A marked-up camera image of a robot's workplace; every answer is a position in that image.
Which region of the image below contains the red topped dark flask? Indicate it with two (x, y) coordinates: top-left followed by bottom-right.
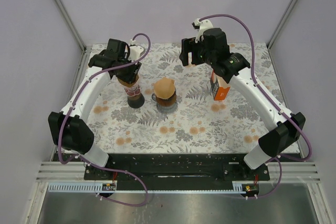
(127, 92), (145, 109)

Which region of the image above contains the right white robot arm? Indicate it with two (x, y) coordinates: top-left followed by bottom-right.
(179, 28), (306, 180)

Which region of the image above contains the brown wooden ring holder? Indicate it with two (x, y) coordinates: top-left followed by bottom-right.
(156, 94), (176, 107)

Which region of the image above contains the white slotted cable duct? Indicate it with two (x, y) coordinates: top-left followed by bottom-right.
(47, 182), (246, 195)

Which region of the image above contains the purple cable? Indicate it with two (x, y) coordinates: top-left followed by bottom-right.
(58, 33), (151, 207)
(199, 14), (313, 200)

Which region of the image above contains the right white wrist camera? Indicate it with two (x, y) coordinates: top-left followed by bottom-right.
(192, 18), (213, 43)

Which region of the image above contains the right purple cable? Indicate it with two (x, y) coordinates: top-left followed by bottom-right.
(199, 14), (313, 200)

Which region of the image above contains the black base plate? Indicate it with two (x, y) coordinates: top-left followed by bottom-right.
(70, 154), (270, 189)

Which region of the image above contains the clear glass carafe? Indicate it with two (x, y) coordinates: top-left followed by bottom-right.
(152, 92), (178, 114)

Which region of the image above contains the brown paper coffee filter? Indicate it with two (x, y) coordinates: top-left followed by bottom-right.
(153, 77), (175, 100)

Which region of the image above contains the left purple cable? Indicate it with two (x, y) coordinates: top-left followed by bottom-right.
(58, 33), (151, 207)

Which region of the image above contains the orange coffee filter box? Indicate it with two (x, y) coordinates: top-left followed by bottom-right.
(210, 71), (230, 101)

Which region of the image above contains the aluminium frame rail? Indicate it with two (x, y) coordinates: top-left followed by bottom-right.
(39, 0), (87, 53)

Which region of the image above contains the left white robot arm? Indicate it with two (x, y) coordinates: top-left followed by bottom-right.
(48, 39), (147, 179)

